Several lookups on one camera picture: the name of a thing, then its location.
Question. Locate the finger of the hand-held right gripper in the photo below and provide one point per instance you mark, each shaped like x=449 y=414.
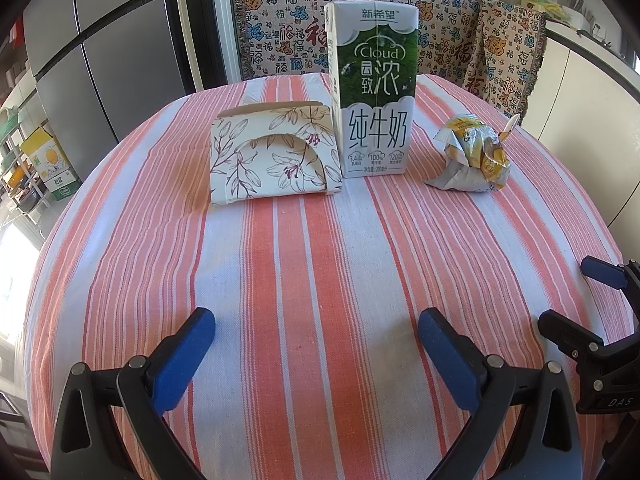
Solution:
x=602 y=271
x=567 y=332

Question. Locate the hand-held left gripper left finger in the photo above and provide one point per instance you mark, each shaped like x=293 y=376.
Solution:
x=182 y=355

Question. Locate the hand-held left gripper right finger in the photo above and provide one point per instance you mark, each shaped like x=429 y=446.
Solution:
x=447 y=357

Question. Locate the pink striped tablecloth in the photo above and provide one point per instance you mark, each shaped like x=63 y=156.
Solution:
x=300 y=270

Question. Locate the white cabinet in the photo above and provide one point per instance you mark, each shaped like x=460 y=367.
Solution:
x=580 y=110

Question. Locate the yellow crumpled snack packet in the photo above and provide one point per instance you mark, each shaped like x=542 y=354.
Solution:
x=470 y=160

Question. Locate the floral paper box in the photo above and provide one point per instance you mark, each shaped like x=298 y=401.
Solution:
x=250 y=170

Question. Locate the yellow and green cardboard box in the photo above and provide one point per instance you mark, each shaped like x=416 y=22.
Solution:
x=50 y=165

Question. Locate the metal storage rack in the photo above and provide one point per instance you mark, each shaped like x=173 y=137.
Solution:
x=20 y=160

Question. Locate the green and white milk carton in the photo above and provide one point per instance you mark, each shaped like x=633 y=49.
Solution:
x=375 y=110

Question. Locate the yellow cloth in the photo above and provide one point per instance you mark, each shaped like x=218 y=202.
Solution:
x=542 y=5

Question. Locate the grey refrigerator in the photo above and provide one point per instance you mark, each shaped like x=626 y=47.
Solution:
x=110 y=35

